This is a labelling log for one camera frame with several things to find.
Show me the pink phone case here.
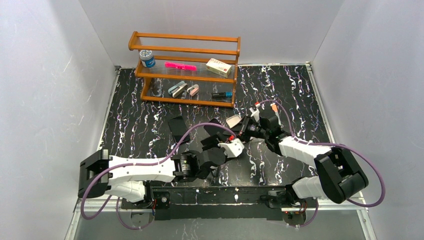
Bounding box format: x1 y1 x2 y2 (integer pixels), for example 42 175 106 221
225 114 242 129

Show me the black smartphone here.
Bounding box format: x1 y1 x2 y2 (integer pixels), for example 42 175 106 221
168 115 191 144

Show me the phone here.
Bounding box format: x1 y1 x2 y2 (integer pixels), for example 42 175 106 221
203 118 230 138

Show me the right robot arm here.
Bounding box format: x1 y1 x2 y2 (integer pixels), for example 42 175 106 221
231 116 369 204

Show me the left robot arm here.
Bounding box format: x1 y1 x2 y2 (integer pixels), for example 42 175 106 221
77 133 244 203

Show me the orange white glue stick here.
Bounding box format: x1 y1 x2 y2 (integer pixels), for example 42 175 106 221
270 103 282 126

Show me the black blue marker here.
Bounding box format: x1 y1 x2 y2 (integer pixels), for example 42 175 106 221
211 91 233 99

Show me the teal grey stapler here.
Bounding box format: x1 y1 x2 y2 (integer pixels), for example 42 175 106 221
168 81 188 98

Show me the white cardboard box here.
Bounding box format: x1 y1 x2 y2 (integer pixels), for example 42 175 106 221
206 58 232 78

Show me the orange wooden shelf rack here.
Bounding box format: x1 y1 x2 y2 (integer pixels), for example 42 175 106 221
128 31 241 108

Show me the pink plastic tool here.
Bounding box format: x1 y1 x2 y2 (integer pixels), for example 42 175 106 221
164 61 197 72

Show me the blue white round jar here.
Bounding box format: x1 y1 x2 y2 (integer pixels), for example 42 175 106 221
139 49 156 68

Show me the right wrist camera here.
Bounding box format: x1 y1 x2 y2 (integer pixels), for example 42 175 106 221
249 102 261 123

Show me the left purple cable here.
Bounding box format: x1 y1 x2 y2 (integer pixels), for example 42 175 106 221
80 122 234 231

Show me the purple cable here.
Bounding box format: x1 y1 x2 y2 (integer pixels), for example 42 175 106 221
80 122 234 231
259 99 387 209

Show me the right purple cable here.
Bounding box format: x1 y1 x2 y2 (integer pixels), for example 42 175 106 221
259 99 387 209

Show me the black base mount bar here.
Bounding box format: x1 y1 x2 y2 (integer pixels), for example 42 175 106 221
152 186 299 221

